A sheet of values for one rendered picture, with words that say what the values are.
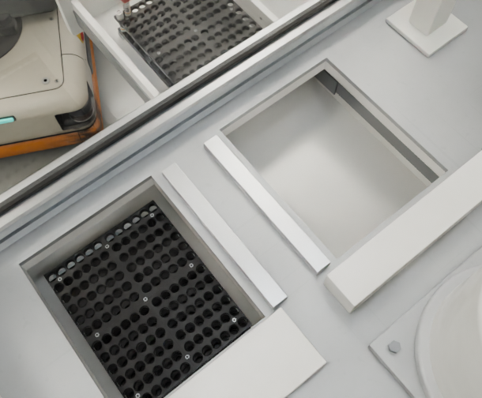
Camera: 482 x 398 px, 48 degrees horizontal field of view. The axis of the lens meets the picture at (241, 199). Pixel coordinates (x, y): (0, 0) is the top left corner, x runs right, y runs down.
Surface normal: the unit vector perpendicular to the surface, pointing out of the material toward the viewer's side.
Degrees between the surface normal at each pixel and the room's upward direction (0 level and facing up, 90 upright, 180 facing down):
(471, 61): 0
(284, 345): 0
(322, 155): 0
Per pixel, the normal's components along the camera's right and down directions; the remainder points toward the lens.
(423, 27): -0.79, 0.57
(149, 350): -0.01, -0.42
